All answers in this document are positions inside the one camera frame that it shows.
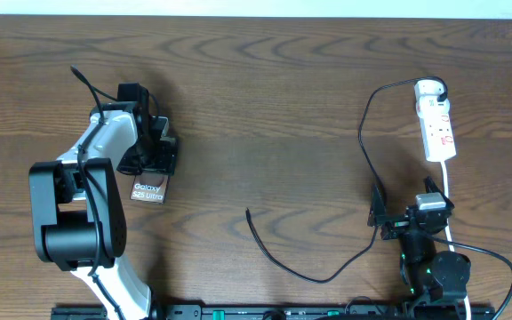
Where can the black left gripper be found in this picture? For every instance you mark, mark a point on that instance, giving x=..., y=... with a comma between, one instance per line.
x=159, y=162

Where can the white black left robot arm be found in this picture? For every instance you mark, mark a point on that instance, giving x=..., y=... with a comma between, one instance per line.
x=77, y=212

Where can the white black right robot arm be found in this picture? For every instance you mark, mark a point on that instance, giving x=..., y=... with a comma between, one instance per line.
x=435, y=277

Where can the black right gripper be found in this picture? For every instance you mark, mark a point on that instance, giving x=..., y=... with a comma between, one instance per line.
x=378, y=217

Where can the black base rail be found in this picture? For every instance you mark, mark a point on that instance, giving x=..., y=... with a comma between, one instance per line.
x=360, y=310

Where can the white power strip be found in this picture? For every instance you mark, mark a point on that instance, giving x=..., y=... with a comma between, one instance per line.
x=436, y=128

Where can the white charger adapter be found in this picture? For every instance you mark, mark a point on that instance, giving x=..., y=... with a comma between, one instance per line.
x=431, y=86

